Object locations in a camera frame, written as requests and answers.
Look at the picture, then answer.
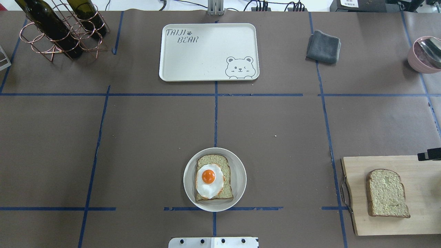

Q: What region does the white wire rack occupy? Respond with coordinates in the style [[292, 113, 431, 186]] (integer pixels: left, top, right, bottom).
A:
[[0, 46, 11, 71]]

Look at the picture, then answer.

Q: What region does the dark wine bottle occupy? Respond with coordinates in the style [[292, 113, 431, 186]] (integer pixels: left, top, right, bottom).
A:
[[15, 0, 83, 59], [68, 0, 107, 40]]

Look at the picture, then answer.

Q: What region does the white round plate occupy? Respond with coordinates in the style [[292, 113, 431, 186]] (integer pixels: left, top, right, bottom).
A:
[[183, 147, 247, 212]]

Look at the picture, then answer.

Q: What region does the pink bowl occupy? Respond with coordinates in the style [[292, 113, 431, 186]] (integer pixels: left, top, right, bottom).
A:
[[407, 36, 441, 74]]

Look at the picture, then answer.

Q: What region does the dark wine bottle right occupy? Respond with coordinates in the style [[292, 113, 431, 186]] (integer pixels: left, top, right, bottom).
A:
[[68, 0, 107, 40]]

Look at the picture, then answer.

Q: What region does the copper wire bottle rack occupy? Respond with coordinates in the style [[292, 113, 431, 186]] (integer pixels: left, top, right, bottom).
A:
[[20, 0, 110, 62]]

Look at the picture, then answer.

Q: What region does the wooden cutting board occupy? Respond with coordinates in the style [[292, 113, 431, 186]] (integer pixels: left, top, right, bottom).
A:
[[341, 155, 441, 236]]

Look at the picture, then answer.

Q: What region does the bread slice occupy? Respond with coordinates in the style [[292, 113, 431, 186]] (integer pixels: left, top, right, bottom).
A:
[[366, 168, 411, 218], [194, 154, 234, 201]]

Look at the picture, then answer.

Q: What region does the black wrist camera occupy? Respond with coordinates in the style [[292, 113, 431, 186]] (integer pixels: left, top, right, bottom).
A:
[[417, 147, 441, 161]]

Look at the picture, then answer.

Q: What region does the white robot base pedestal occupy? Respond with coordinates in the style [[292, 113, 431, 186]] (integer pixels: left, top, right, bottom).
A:
[[168, 237, 259, 248]]

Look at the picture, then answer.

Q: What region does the aluminium camera mount post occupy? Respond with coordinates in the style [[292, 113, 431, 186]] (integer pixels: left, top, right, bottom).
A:
[[207, 0, 225, 16]]

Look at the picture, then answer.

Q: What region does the dark wine bottle left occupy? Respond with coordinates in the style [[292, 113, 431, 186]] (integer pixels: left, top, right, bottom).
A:
[[15, 0, 83, 59]]

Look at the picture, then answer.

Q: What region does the grey folded cloth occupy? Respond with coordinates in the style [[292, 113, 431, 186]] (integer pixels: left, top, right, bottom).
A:
[[306, 30, 341, 64]]

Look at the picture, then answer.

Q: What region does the fried egg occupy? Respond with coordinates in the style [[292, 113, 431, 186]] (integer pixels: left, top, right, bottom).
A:
[[195, 163, 225, 199]]

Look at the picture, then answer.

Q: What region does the white bear serving tray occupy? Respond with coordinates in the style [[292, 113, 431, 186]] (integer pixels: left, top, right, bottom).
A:
[[158, 23, 260, 82]]

